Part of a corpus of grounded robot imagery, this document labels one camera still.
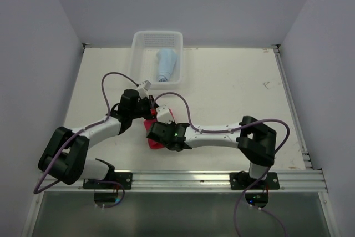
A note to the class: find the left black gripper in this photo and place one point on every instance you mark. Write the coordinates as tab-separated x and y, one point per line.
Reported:
150	102

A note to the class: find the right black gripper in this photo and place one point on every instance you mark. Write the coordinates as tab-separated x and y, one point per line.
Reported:
171	124

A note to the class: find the pink towel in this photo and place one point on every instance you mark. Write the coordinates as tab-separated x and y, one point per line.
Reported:
151	143

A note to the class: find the light blue towel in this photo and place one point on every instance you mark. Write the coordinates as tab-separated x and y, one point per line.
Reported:
167	59

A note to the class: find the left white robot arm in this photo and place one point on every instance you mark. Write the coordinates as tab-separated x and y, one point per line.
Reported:
65	156

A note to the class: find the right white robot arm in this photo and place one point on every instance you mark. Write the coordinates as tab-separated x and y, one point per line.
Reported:
255	140

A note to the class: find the white plastic basket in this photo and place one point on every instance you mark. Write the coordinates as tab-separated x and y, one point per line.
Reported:
148	48

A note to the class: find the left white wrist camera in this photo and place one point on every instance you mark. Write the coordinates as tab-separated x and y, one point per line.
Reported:
143	89

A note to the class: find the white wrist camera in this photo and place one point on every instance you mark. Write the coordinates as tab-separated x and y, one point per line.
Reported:
143	89
162	114

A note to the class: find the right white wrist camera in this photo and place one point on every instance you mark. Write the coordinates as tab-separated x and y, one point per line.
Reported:
162	114

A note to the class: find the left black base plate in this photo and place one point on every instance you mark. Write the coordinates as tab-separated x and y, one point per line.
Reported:
122	180

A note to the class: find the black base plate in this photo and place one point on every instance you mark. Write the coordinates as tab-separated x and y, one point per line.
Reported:
241	180
122	180

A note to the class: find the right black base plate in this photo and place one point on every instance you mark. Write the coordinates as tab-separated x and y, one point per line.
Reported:
241	180

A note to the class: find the aluminium mounting rail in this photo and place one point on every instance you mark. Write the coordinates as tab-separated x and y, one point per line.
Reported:
218	181

